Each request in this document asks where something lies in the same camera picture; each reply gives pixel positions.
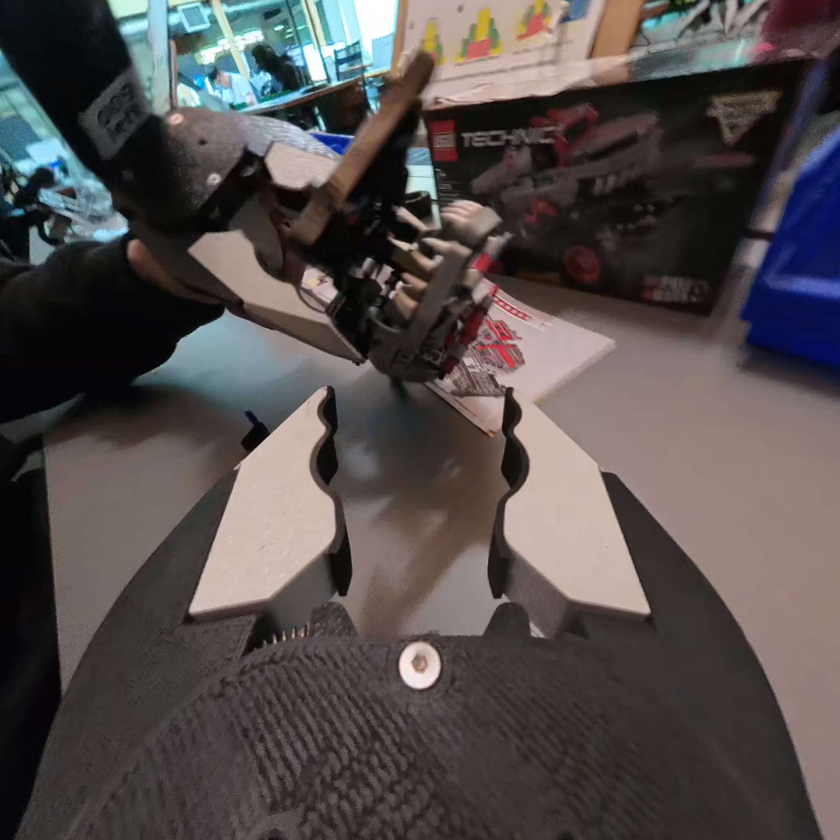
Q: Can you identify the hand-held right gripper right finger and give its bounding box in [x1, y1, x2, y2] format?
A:
[489, 387, 652, 641]

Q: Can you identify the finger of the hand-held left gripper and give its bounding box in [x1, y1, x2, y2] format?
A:
[264, 143, 347, 194]
[187, 224, 367, 367]

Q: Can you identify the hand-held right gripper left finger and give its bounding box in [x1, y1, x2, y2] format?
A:
[189, 386, 353, 623]

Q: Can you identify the grey black toy brick model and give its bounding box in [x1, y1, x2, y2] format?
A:
[289, 49, 516, 385]

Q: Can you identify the person's left hand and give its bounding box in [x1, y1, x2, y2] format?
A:
[126, 236, 227, 309]

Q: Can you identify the clear plastic bag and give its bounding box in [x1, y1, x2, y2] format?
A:
[36, 184, 112, 224]

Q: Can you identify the white instruction booklet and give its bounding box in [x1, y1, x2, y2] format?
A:
[302, 276, 618, 437]

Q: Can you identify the white printed instruction sheet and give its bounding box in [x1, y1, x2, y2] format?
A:
[407, 0, 608, 67]

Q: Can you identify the person's black clothing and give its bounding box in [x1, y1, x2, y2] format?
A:
[0, 427, 63, 834]

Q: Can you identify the black toy set box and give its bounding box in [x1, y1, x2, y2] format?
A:
[423, 59, 811, 316]

